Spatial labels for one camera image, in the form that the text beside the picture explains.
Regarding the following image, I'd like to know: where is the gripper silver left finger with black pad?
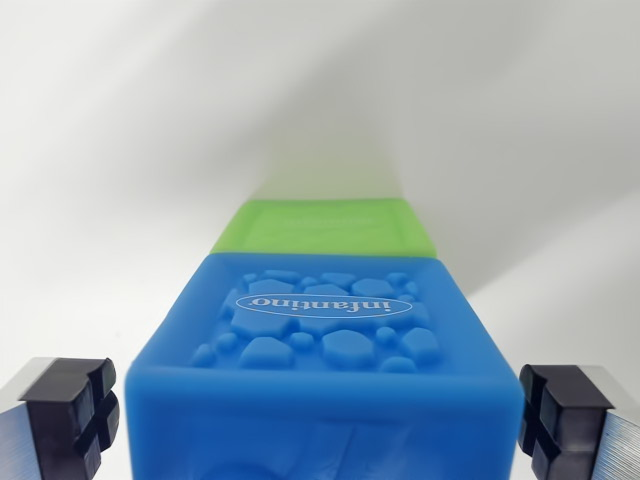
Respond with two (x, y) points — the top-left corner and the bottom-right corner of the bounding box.
(0, 356), (122, 480)

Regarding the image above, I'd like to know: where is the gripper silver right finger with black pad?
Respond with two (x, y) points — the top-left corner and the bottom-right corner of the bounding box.
(516, 363), (640, 480)

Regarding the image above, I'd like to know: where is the blue embossed rubber cube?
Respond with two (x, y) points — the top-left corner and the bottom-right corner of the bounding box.
(124, 252), (526, 480)

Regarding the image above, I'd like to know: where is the green embossed rubber cube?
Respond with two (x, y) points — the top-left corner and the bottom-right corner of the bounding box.
(209, 196), (439, 259)

